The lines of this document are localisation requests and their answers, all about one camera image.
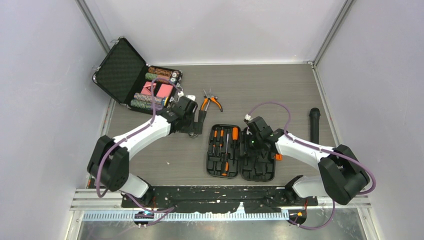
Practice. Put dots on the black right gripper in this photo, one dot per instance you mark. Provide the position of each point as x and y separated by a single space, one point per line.
258 151

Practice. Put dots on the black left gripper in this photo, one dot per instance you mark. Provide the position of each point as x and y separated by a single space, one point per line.
197 125

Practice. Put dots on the small round tape measure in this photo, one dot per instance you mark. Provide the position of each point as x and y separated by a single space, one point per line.
192 135

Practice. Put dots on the black plastic tool case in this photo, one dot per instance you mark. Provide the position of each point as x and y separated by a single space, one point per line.
251 164

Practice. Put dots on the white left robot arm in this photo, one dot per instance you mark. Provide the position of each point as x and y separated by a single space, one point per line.
110 160

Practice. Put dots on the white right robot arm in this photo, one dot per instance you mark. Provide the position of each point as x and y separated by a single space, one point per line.
341 177

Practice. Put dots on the red playing card deck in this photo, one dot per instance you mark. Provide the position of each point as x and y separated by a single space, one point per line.
164 91

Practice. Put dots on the black cylinder flashlight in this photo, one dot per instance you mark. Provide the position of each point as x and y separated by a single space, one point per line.
314 129

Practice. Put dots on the black aluminium poker chip case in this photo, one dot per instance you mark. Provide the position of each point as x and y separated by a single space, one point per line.
123 73

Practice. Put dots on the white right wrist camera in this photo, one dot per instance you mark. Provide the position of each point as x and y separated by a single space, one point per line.
247 116

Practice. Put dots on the orange handled pliers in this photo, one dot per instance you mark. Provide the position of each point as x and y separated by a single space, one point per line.
210 98

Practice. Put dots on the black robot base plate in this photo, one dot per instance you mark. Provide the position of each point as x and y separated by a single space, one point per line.
220 199

